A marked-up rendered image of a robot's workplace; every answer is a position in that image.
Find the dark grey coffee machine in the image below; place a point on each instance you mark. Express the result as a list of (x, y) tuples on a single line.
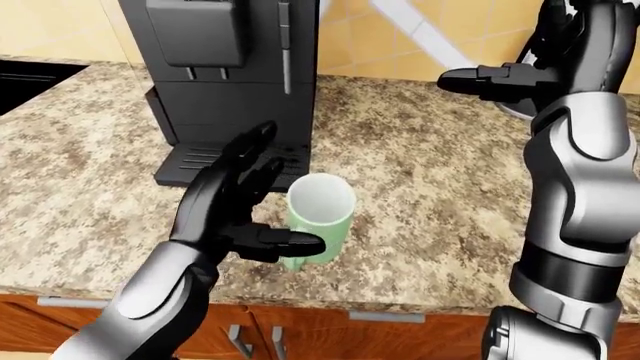
[(225, 105)]

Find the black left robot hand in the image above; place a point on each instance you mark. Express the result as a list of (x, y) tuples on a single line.
[(210, 202)]

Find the green mug white inside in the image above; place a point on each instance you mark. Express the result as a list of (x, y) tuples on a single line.
[(320, 202)]

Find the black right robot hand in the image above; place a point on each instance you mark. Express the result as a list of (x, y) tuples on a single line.
[(590, 45)]

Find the black recessed sink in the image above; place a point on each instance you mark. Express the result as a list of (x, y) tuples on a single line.
[(25, 84)]

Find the brown wooden cabinet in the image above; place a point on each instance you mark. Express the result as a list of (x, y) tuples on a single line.
[(310, 337)]

